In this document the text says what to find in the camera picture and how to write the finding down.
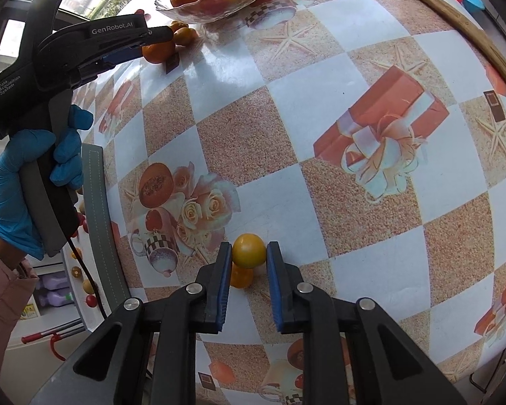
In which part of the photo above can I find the dark yellow tomato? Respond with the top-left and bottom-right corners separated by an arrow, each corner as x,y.
71,266 -> 83,279

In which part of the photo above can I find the red cherry tomato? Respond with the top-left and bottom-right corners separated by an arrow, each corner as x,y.
85,294 -> 99,308

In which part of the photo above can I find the pink sleeved forearm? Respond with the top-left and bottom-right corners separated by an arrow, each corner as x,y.
0,237 -> 38,375

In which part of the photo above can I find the blue gloved left hand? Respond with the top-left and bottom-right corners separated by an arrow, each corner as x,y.
0,105 -> 94,262

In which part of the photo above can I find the white tray with green rim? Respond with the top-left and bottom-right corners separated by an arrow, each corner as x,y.
63,143 -> 131,332

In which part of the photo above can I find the brown kiwi fruit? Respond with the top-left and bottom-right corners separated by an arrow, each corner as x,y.
82,279 -> 95,295

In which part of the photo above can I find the purple detergent bottle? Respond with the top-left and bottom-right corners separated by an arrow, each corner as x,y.
40,271 -> 69,291

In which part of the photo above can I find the large orange mandarin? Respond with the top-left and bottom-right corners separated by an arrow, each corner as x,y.
142,40 -> 176,64

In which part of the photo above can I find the small greenish fruit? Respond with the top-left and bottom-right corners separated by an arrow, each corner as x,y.
173,27 -> 198,47

